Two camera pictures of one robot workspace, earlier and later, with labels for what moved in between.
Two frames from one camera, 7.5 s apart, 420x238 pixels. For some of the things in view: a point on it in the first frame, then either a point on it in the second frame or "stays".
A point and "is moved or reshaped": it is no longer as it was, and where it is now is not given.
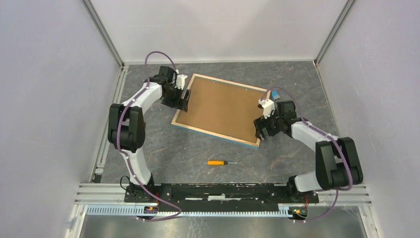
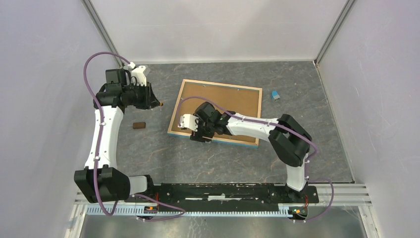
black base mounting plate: (150, 195) stays
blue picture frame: (223, 110) is moved or reshaped
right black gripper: (261, 123) to (198, 135)
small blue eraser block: (275, 94) stays
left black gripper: (179, 103) to (150, 101)
